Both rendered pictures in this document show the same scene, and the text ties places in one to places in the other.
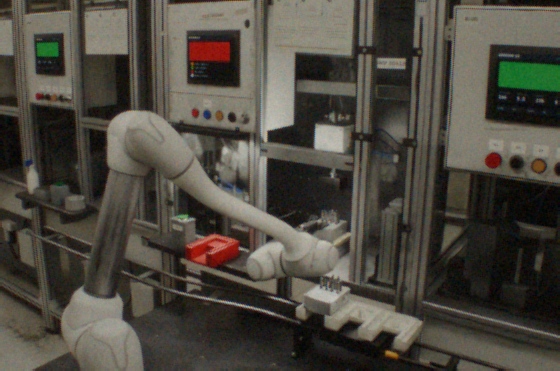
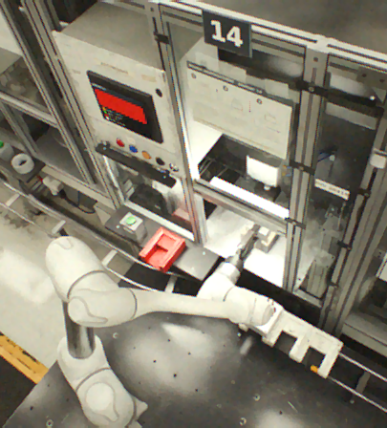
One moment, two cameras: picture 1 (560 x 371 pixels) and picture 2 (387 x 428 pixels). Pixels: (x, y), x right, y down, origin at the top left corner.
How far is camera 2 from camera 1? 1.28 m
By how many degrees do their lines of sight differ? 43
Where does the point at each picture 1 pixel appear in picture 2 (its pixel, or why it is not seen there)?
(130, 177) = not seen: hidden behind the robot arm
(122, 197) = not seen: hidden behind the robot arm
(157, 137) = (100, 321)
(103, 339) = (97, 412)
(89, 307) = (77, 368)
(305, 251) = (244, 318)
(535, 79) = not seen: outside the picture
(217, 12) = (118, 67)
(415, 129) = (351, 240)
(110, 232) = (78, 331)
